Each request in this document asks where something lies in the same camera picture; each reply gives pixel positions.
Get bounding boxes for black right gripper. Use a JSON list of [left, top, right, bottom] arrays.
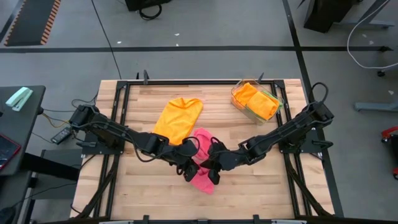
[[201, 146, 249, 186]]

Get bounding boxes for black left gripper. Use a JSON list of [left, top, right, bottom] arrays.
[[167, 146, 200, 183]]

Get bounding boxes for green microfiber towel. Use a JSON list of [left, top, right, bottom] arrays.
[[245, 90, 284, 116]]

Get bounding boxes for clear plastic bin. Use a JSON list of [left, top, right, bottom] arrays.
[[230, 78, 285, 126]]

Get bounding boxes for black power adapter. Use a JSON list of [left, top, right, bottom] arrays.
[[50, 126, 74, 145]]

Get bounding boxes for black box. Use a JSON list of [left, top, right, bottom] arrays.
[[124, 0, 172, 12]]

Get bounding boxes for grey desk foot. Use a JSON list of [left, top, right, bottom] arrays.
[[354, 101, 398, 113]]

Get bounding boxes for dark desk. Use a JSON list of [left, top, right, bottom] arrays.
[[0, 85, 47, 177]]

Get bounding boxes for phone with red case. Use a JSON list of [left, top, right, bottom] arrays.
[[0, 134, 22, 171]]

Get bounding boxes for mint green stapler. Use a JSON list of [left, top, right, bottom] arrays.
[[5, 86, 34, 112]]

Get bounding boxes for black mat with striped edge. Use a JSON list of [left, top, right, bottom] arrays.
[[3, 0, 62, 47]]

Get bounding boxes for black left camera cable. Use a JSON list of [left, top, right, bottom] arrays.
[[181, 136, 201, 158]]

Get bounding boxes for yellow floor cable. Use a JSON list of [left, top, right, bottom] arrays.
[[42, 111, 72, 129]]

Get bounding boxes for black hanging cable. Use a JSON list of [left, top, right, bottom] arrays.
[[90, 0, 123, 80]]

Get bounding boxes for white floor cable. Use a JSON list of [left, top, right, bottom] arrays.
[[346, 0, 398, 70]]

